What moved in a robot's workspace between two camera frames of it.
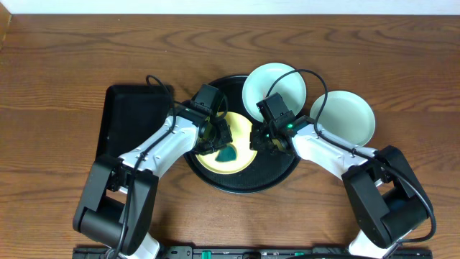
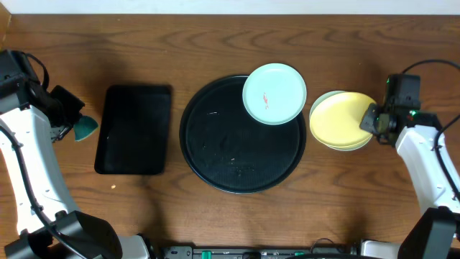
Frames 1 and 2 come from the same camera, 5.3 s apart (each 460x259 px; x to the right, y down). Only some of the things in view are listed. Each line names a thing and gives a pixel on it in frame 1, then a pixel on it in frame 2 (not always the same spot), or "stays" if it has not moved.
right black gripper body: (261, 138) -> (371, 119)
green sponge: (226, 154) -> (84, 126)
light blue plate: (291, 87) stays
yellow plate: (241, 130) -> (336, 119)
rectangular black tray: (131, 113) stays
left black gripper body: (221, 136) -> (64, 112)
